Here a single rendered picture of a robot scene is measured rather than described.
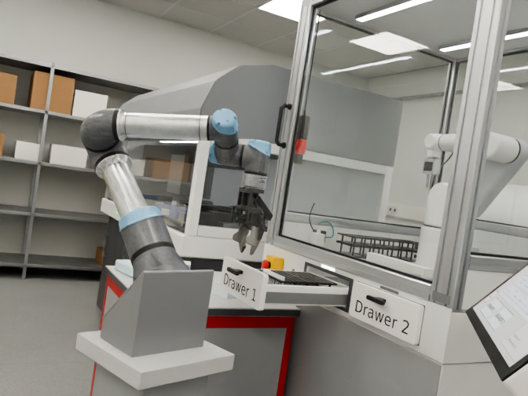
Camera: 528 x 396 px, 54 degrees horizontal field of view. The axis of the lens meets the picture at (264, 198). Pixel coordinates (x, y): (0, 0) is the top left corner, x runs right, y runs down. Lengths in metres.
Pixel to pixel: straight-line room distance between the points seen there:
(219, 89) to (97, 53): 3.46
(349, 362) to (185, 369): 0.68
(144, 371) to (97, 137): 0.74
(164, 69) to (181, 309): 4.84
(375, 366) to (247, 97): 1.42
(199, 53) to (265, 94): 3.59
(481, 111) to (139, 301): 0.97
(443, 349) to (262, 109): 1.52
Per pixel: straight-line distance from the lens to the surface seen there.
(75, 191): 5.76
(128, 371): 1.23
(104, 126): 1.62
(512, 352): 0.94
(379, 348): 1.67
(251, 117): 2.56
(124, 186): 1.62
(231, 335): 1.87
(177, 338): 1.33
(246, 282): 1.66
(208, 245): 2.51
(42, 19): 5.84
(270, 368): 1.99
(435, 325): 1.51
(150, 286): 1.24
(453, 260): 1.47
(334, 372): 1.85
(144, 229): 1.35
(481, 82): 1.51
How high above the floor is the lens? 1.19
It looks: 1 degrees down
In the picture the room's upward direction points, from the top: 9 degrees clockwise
